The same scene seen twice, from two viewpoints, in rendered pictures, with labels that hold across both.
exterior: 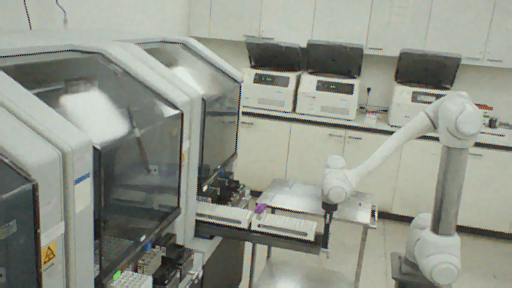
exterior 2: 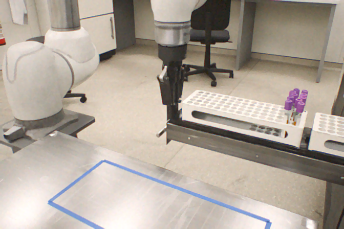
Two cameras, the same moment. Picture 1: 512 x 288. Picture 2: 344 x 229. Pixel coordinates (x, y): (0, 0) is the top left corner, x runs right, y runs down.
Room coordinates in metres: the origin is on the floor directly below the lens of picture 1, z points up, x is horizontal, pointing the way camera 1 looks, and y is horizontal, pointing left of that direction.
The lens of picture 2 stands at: (2.75, -0.16, 1.18)
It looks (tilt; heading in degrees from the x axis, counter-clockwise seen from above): 27 degrees down; 195
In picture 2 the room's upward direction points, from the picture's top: straight up
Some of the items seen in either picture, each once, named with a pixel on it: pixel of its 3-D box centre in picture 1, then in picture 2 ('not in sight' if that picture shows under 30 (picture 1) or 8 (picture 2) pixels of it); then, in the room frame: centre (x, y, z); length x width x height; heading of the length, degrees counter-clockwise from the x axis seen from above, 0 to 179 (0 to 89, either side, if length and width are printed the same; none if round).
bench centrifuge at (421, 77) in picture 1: (423, 87); not in sight; (4.43, -1.51, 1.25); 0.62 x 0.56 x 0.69; 167
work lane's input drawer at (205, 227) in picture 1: (255, 232); (293, 148); (2.09, -0.04, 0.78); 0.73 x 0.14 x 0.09; 78
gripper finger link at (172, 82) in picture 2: not in sight; (170, 86); (2.03, -0.36, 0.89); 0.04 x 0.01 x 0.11; 78
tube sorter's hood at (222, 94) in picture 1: (178, 108); not in sight; (2.42, 0.41, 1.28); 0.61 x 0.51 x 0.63; 168
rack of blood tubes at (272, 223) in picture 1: (283, 227); (241, 117); (2.06, -0.17, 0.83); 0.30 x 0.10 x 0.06; 78
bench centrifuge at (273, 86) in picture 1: (272, 73); not in sight; (4.73, -0.11, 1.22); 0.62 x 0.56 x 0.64; 166
